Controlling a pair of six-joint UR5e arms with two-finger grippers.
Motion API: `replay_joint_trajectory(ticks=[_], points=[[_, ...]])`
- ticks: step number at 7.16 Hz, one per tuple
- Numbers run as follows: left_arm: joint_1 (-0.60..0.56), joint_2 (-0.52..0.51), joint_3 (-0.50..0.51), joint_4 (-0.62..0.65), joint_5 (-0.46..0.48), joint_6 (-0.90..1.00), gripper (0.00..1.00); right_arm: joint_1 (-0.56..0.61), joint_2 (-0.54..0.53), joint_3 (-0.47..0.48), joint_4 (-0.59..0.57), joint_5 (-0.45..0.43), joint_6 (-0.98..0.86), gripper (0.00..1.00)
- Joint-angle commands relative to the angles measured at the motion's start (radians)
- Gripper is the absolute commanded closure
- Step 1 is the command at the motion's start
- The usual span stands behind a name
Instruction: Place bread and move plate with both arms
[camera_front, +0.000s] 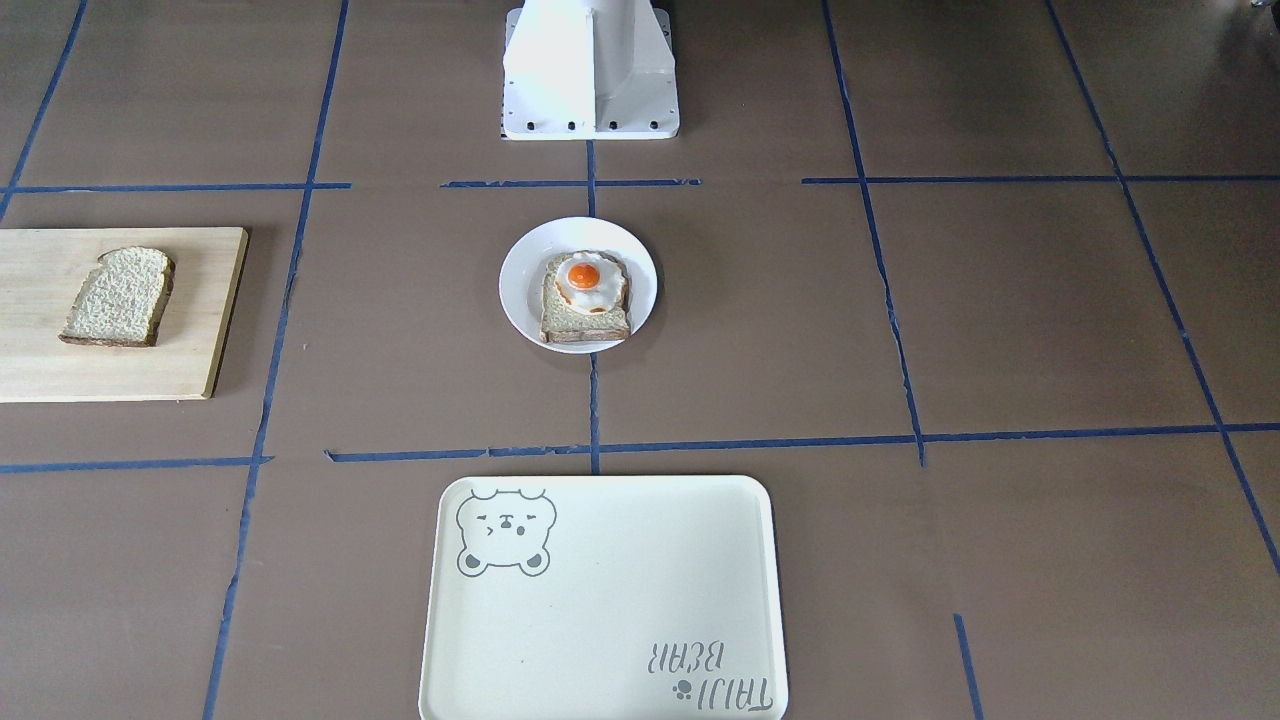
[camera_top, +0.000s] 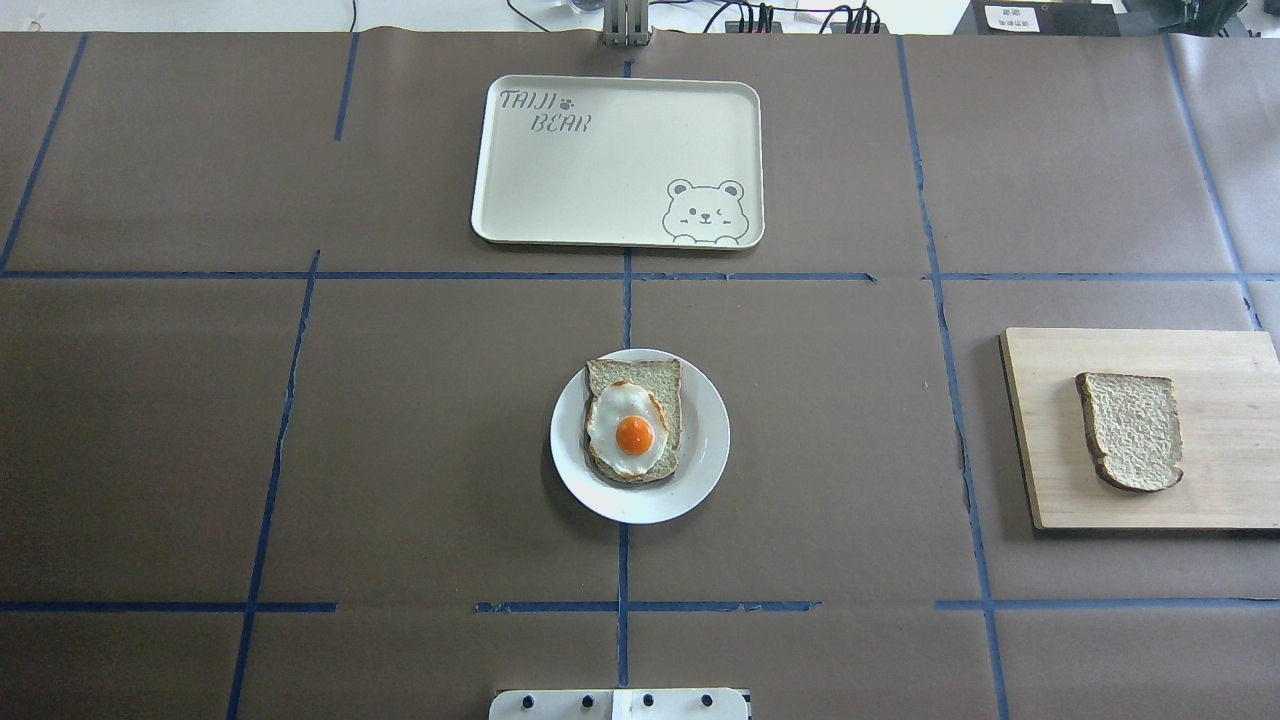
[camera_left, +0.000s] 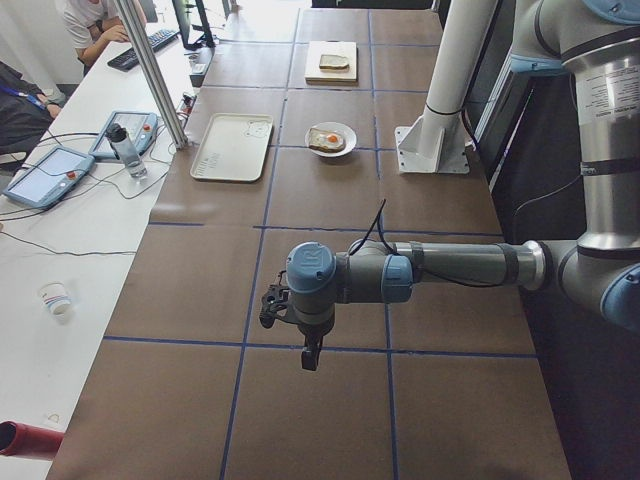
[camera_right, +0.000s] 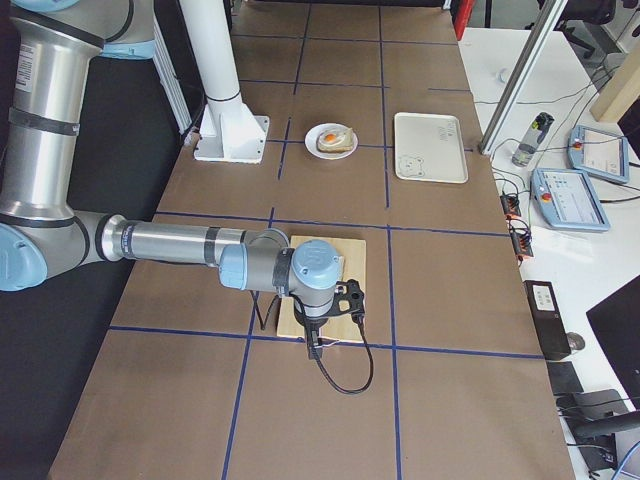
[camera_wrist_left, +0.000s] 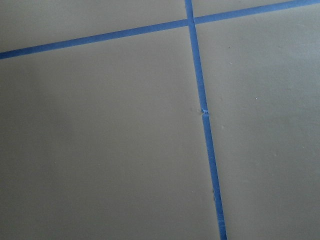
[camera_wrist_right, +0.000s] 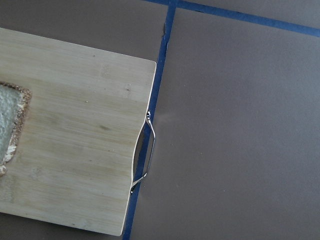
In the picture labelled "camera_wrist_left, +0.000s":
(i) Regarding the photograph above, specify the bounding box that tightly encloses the long blue tape strip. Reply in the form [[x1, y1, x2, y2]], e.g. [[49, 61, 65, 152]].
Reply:
[[184, 0, 228, 240]]

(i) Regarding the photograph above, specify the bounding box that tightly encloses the crossing blue tape strip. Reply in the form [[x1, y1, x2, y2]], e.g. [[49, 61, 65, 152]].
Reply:
[[0, 0, 320, 60]]

